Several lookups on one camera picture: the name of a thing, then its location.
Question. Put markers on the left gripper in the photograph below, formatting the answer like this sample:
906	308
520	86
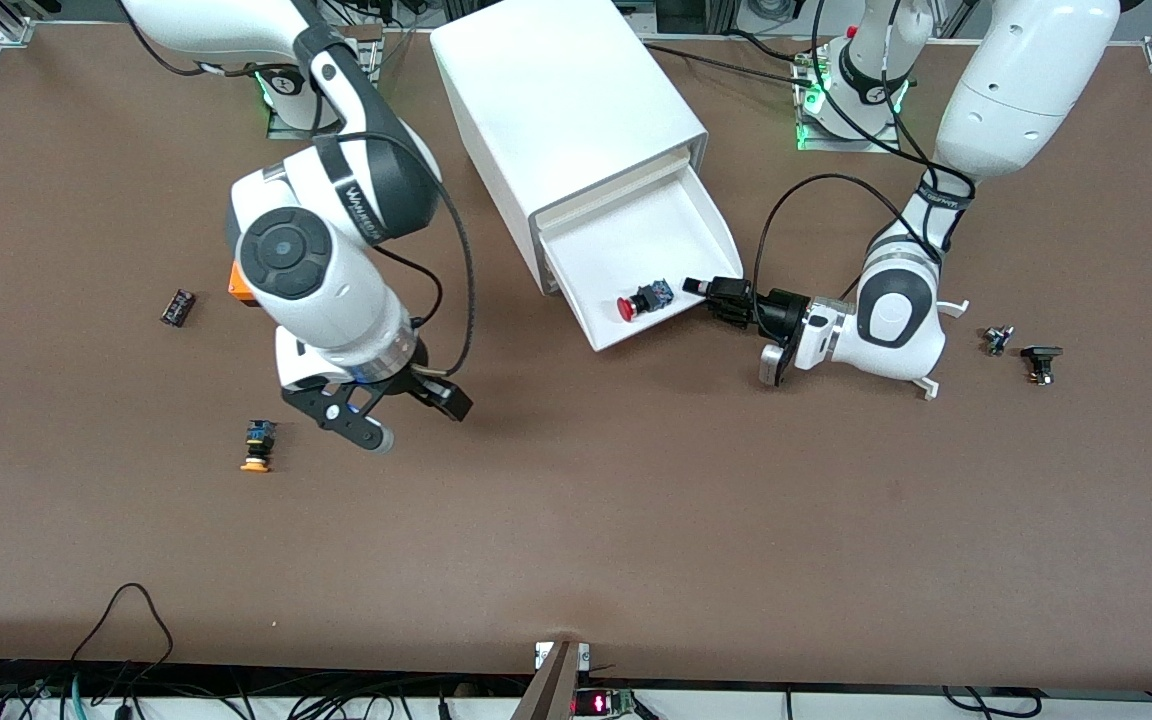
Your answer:
779	311

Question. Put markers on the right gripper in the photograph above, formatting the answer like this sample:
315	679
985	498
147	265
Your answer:
414	374

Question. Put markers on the red push button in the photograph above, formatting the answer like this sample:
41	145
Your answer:
641	303

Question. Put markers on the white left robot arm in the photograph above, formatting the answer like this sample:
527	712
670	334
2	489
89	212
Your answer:
1016	80

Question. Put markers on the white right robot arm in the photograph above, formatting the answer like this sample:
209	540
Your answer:
336	290

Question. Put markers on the yellow push button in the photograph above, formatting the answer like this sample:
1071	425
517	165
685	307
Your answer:
258	445

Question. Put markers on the orange button box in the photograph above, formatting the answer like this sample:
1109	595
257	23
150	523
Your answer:
239	285

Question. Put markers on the white curved plastic arc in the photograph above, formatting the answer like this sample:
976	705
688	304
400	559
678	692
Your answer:
926	388

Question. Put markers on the small black contact block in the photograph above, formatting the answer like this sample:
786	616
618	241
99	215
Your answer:
178	308

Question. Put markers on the small grey metal part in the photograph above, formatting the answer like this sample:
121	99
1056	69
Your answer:
997	340

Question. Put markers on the device with red display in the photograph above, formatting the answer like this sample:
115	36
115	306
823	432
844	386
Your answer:
601	703

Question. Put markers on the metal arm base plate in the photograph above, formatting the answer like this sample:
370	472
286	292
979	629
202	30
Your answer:
821	142
286	130

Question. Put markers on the aluminium frame profile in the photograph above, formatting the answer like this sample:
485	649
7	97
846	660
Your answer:
16	32

